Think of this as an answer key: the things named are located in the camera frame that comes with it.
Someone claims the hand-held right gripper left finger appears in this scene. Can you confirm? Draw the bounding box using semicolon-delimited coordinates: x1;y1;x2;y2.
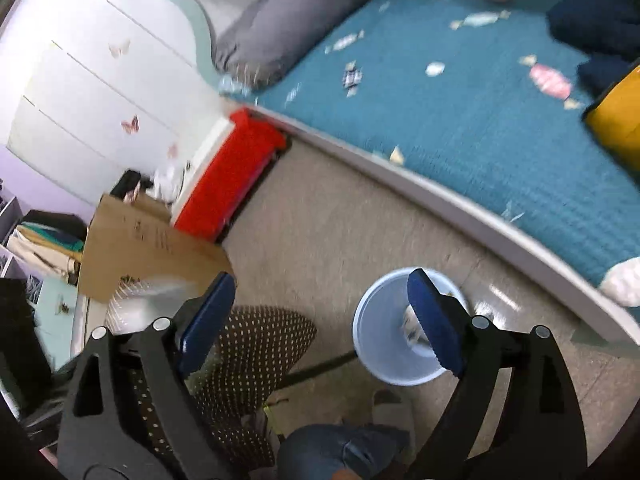
56;271;237;480

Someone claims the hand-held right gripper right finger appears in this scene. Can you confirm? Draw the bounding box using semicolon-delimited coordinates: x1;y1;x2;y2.
406;267;588;480

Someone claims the light blue plastic bin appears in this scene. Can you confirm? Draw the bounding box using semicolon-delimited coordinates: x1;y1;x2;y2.
352;267;471;387

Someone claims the crumpled white paper scrap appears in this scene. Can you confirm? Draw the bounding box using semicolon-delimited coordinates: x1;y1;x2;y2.
401;305;432;349

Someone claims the white slotted plastic basket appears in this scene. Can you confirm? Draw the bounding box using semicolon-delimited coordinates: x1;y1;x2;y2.
104;280;196;336

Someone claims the brown cardboard box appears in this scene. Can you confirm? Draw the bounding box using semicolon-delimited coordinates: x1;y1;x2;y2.
77;194;235;306

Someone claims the grey slipper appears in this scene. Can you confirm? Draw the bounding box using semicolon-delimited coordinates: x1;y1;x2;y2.
372;389;413;428

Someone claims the red storage box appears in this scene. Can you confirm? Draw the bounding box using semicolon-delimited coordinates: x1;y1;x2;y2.
171;108;288;243

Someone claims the white plastic bag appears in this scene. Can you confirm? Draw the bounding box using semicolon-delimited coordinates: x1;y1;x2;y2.
152;166;183;202

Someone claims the pale green drawer cabinet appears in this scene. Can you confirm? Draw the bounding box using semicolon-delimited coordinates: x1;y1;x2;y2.
32;277;91;373

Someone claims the black bag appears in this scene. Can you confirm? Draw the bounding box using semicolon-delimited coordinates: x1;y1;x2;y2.
110;170;151;200

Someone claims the person's leg in jeans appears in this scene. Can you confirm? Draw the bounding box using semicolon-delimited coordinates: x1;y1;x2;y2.
276;424;411;480

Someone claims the stack of folded clothes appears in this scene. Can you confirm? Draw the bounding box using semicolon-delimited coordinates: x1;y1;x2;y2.
5;210;88;278

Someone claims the teal candy-print blanket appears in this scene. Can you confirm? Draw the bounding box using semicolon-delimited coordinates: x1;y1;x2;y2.
250;0;640;311

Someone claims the white open shelf unit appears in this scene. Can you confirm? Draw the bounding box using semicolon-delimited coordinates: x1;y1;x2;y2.
0;180;26;281

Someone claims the light blue cloth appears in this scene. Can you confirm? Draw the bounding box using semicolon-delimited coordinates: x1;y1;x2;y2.
219;75;251;97

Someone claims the white wardrobe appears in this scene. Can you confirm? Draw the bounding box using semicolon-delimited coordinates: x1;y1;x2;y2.
5;0;226;201

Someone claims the yellow cushion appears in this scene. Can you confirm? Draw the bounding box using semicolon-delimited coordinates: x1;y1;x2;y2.
582;62;640;181

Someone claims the grey pillow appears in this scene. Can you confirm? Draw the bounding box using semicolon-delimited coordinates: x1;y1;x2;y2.
212;0;388;92

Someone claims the white bed frame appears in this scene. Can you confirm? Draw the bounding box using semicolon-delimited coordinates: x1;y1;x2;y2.
220;95;640;361

